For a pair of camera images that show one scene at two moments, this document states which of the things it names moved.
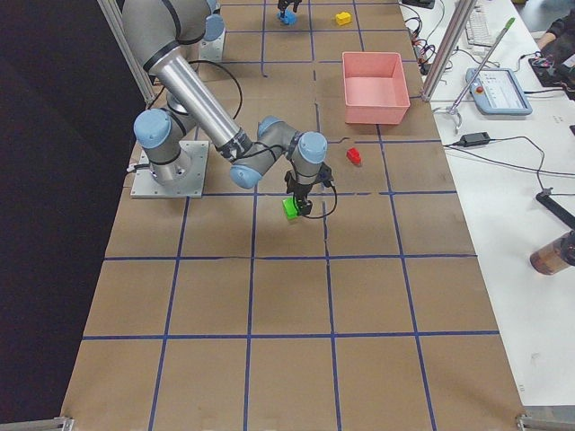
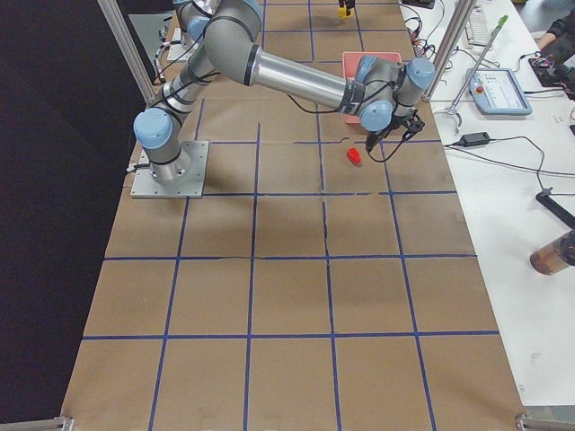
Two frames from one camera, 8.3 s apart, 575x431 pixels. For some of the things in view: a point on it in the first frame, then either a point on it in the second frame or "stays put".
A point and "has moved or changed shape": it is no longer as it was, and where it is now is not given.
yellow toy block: x=343 y=18 has moved or changed shape
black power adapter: x=473 y=139 stays put
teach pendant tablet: x=498 y=92 stays put
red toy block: x=354 y=155 stays put
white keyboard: x=477 y=29 stays put
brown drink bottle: x=555 y=255 stays put
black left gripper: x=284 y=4 -> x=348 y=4
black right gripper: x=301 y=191 -> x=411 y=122
